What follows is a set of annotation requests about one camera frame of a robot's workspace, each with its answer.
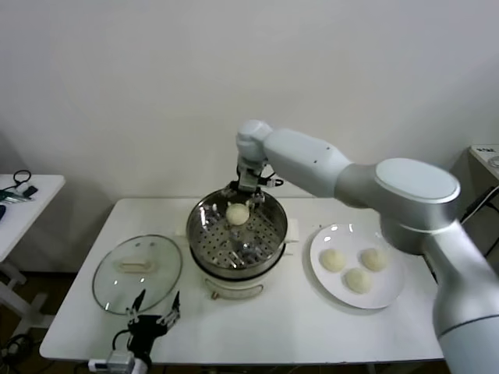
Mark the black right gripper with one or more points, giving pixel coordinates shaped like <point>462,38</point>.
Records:
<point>260,186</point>

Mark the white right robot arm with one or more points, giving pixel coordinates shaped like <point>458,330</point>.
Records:
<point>304,159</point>

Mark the steel steamer basket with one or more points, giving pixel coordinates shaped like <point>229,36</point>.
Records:
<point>273,233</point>

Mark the clear coiled tube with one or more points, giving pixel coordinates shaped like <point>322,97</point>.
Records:
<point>494,160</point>

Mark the white steamed baozi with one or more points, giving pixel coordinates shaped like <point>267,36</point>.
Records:
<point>332,260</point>
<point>358,279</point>
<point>236,215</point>
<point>374,259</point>

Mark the dark blue object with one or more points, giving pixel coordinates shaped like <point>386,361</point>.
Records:
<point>2,212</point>

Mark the white electric pot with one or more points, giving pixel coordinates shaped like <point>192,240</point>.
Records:
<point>234,286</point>

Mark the white round plate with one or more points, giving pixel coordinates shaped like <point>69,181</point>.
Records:
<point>351,241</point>

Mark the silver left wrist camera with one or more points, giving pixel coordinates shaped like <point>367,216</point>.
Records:
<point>119,358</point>

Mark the small black device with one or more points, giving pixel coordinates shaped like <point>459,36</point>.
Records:
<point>30,191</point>

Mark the white side table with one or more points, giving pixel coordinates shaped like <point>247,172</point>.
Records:
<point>43,191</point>

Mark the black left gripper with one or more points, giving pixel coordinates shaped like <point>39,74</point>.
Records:
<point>144,331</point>

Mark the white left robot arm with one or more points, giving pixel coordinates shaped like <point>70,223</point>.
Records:
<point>143,366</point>

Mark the white shelf table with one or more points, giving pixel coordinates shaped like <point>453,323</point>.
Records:
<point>481,171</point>

